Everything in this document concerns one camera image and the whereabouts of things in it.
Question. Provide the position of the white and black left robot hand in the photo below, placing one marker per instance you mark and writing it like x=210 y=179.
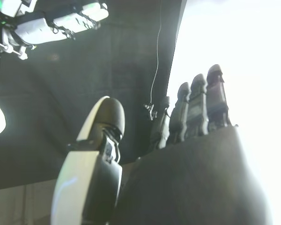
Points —
x=189 y=187

